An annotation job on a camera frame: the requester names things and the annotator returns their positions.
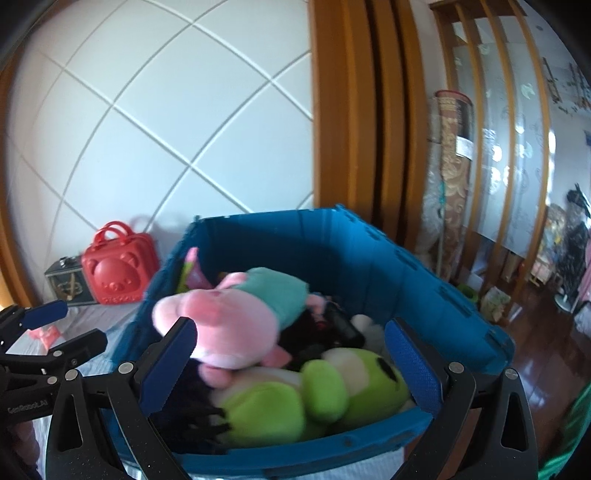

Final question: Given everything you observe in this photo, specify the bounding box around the grey-green metal box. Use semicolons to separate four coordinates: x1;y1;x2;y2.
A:
45;256;95;308

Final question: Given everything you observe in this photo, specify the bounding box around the pink pig plush toy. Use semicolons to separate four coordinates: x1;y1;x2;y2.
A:
152;267;326;388

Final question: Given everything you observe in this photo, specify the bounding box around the white ribbed cloth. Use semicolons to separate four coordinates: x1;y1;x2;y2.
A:
0;305;144;480

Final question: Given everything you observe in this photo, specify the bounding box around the rolled patterned carpet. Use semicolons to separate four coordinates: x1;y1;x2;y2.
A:
431;90;476;284

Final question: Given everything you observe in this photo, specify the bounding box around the black fringed toy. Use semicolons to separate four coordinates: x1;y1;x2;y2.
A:
150;360;232;455

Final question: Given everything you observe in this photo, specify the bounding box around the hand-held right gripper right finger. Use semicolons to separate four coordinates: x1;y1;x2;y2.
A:
383;316;539;480

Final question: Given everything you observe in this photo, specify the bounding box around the green cloth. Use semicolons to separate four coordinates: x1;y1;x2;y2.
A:
539;397;588;480

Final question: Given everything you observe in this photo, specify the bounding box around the wooden glass partition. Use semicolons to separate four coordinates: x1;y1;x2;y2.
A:
429;0;555;324

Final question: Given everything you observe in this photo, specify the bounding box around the wooden door frame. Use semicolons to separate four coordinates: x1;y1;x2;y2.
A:
0;60;38;310
309;0;428;252

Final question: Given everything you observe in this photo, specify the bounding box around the blue plastic crate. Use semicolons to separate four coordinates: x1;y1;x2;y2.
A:
99;205;515;480

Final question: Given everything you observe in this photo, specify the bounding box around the printed cardboard box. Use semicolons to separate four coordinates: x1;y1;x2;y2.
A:
480;286;512;324

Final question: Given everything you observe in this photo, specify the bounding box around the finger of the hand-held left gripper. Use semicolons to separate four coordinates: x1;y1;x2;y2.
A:
0;299;70;354
0;329;108;389

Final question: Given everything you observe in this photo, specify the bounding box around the pink packet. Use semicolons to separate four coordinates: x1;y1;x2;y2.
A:
185;247;218;291

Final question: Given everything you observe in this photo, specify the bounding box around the red bear-face carry case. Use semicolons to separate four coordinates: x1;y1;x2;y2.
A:
82;222;160;305

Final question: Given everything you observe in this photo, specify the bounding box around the pink wrapped toy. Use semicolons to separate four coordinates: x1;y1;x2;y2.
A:
28;325;63;352

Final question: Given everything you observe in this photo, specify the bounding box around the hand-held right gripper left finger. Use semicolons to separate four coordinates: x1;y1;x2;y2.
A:
44;316;199;480

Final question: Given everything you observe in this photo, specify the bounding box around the green frog plush toy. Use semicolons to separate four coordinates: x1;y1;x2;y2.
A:
210;348;416;448

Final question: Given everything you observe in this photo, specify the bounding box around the white plush toy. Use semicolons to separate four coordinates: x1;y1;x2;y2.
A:
351;314;386;356

